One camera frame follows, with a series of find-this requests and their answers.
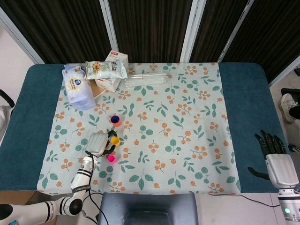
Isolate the brown cardboard sheet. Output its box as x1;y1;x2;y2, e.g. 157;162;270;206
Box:
90;79;105;99

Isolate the green white snack bag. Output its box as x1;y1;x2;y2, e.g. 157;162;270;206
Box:
84;58;128;80

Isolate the white carton red label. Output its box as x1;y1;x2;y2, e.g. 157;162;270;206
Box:
95;50;129;92

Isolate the black chair armrest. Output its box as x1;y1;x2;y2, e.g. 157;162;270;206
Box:
0;90;15;108

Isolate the blue white tissue pack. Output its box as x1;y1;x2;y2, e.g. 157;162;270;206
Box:
61;65;96;111

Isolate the thin black floor cable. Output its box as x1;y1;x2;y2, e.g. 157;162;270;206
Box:
207;192;279;208

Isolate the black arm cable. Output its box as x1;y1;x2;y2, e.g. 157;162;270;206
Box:
85;151;97;172

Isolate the floral print tablecloth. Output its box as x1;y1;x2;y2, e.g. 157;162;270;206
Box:
37;62;242;195

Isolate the white sneaker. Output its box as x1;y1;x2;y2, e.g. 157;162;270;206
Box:
280;93;299;124

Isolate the teal table cover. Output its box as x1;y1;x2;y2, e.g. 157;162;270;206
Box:
0;62;291;194

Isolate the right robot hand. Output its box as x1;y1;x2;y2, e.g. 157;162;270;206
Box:
247;130;300;189

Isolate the large orange cup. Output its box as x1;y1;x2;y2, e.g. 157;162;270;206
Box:
110;115;122;128

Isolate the black cable with connector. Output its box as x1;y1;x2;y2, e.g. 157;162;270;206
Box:
82;190;104;225

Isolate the black trouser leg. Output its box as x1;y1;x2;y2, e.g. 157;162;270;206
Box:
289;100;300;119

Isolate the person in white clothing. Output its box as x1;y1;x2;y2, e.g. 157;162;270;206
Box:
0;105;14;141

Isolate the clear plastic tube bundle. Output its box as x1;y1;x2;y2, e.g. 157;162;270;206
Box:
125;71;168;89

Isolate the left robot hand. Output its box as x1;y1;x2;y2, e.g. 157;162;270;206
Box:
85;130;118;158

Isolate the dark folding screen white frame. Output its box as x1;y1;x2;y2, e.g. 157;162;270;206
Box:
0;0;300;85

